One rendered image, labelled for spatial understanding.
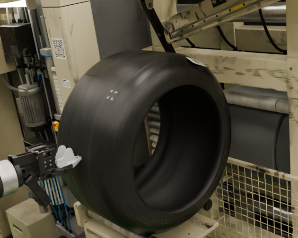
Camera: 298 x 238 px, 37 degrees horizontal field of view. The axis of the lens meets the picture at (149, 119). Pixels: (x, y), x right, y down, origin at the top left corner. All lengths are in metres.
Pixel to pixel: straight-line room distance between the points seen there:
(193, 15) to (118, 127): 0.59
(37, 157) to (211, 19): 0.77
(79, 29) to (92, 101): 0.37
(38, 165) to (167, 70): 0.46
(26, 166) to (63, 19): 0.57
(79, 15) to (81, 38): 0.08
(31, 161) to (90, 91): 0.28
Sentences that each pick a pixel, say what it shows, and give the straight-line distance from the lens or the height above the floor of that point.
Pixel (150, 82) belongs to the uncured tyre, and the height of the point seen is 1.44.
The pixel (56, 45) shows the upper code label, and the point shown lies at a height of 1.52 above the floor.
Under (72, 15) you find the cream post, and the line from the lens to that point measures 1.59.
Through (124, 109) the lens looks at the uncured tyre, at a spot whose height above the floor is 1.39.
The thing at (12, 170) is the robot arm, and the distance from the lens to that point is 1.18.
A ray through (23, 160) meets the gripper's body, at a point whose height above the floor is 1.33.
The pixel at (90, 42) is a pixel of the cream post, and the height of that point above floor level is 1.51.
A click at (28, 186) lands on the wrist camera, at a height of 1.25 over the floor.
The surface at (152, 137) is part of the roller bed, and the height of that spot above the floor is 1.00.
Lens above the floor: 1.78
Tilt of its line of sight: 20 degrees down
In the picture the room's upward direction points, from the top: 8 degrees counter-clockwise
